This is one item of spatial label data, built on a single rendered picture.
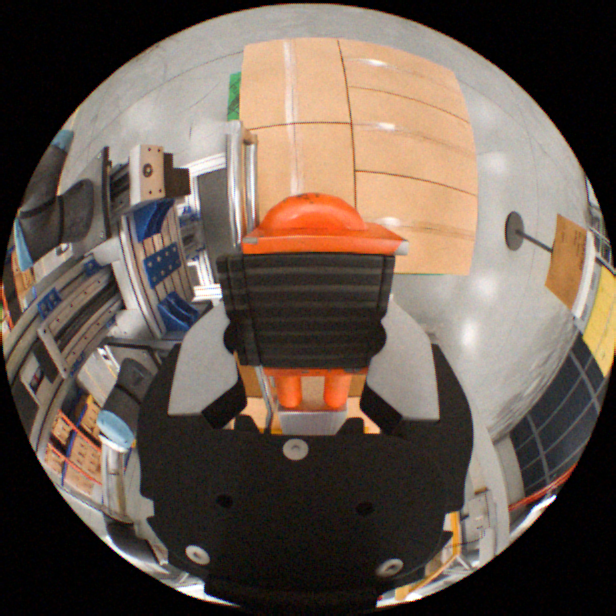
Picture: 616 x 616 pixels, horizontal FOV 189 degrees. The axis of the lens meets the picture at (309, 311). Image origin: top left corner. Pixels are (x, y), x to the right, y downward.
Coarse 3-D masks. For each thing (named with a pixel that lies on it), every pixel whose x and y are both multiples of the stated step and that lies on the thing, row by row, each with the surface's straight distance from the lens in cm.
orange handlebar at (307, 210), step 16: (272, 208) 11; (288, 208) 10; (304, 208) 10; (320, 208) 10; (336, 208) 10; (352, 208) 11; (272, 224) 10; (288, 224) 10; (304, 224) 10; (320, 224) 10; (336, 224) 10; (352, 224) 10; (288, 384) 16; (336, 384) 16; (288, 400) 18; (336, 400) 18
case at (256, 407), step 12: (240, 372) 49; (252, 372) 49; (252, 384) 46; (360, 384) 45; (252, 396) 44; (348, 396) 43; (360, 396) 44; (252, 408) 48; (264, 408) 47; (276, 408) 46; (348, 408) 46; (264, 420) 52; (276, 420) 51; (372, 432) 61
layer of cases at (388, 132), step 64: (256, 64) 104; (320, 64) 100; (384, 64) 109; (256, 128) 85; (320, 128) 81; (384, 128) 87; (448, 128) 105; (320, 192) 77; (384, 192) 82; (448, 192) 96; (448, 256) 100
